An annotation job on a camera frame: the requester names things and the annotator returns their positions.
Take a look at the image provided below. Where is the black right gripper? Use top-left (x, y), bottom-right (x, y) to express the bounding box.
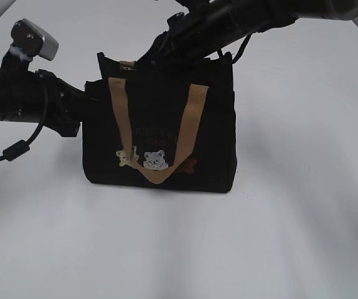
top-left (136, 1), bottom-right (238, 67)

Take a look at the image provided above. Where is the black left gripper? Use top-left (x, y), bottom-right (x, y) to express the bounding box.
top-left (35, 69), bottom-right (111, 138)

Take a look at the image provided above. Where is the black canvas tote bag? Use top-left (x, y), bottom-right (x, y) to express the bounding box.
top-left (82, 53), bottom-right (237, 193)

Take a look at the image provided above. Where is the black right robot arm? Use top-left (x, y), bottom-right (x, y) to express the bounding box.
top-left (137, 0), bottom-right (358, 67)

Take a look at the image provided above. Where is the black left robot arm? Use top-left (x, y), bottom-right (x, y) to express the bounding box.
top-left (0, 70), bottom-right (107, 137)

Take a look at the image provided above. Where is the black cable with ferrite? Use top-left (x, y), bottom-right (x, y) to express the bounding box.
top-left (0, 73), bottom-right (49, 166)

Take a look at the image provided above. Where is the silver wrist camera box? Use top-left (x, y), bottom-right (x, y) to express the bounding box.
top-left (11, 19), bottom-right (59, 61)

